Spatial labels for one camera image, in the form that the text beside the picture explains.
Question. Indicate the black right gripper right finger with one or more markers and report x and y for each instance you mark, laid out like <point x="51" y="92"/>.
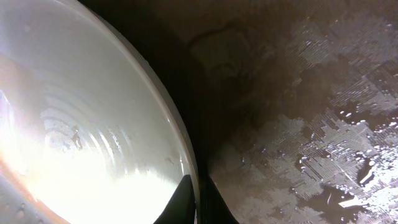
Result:
<point x="213" y="208"/>

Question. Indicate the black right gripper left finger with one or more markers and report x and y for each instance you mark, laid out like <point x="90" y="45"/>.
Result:
<point x="181" y="206"/>

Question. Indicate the grey-green plastic plate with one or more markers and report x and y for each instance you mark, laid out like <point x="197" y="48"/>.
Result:
<point x="89" y="134"/>

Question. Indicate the dark brown serving tray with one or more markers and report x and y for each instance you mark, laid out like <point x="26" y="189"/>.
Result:
<point x="291" y="105"/>

